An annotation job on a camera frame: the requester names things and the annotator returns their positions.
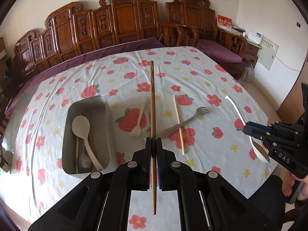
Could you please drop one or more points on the light wooden chopstick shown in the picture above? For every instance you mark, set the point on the light wooden chopstick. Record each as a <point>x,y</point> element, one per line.
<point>179,125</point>

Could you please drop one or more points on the carved wooden armchair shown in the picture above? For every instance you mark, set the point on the carved wooden armchair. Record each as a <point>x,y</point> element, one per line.
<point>195,16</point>

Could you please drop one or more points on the white plastic fork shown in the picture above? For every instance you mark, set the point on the white plastic fork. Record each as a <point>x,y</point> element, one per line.
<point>139,120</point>

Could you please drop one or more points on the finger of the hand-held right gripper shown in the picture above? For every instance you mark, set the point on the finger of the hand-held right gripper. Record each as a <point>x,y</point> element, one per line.
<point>255,134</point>
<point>257,125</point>

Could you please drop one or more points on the wooden side table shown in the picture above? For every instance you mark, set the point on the wooden side table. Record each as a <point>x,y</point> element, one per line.
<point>250,51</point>

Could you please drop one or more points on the carved wooden sofa bench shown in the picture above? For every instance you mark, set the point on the carved wooden sofa bench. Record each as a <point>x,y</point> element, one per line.
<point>120,21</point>

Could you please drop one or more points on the long purple sofa cushion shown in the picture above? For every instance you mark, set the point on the long purple sofa cushion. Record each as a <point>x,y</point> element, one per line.
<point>96,54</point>

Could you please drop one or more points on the white wall electrical panel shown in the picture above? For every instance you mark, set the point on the white wall electrical panel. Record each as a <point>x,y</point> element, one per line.
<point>267,53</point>

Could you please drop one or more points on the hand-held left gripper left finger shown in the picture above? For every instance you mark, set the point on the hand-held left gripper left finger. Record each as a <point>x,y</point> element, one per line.
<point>148,163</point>

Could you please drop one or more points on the white soup spoon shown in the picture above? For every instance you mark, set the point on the white soup spoon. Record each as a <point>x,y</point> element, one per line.
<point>259,152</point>

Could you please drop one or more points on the floral strawberry tablecloth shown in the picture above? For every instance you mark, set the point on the floral strawberry tablecloth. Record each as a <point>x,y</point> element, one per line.
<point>204,81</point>

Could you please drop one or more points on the person's right hand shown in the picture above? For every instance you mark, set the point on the person's right hand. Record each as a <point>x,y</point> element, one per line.
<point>287,187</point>

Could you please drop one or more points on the grey plastic bag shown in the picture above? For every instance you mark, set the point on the grey plastic bag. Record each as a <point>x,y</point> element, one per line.
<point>247,71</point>

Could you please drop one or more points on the brown wooden panel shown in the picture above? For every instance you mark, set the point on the brown wooden panel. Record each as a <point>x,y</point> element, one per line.
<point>291,105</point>

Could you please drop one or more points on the purple armchair cushion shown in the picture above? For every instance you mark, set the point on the purple armchair cushion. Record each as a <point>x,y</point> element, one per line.
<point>219,50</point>

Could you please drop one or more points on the red desk calendar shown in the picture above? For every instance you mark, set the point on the red desk calendar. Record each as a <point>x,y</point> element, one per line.
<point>224,21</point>

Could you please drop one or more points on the rectangular metal tin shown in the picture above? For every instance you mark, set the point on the rectangular metal tin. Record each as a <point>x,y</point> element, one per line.
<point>98,125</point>

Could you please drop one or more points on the wooden block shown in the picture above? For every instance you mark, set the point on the wooden block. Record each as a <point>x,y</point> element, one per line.
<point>4,161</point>

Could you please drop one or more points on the white round rice spoon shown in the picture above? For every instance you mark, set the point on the white round rice spoon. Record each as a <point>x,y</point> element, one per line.
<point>80,127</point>

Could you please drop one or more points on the person's dark pants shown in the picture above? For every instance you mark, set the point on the person's dark pants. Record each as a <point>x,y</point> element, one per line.
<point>272,204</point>

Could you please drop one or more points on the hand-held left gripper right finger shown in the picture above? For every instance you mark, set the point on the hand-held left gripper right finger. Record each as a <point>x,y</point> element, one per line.
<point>160,163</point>

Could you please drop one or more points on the brown wooden chopstick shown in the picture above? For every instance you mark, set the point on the brown wooden chopstick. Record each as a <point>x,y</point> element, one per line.
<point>152,101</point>

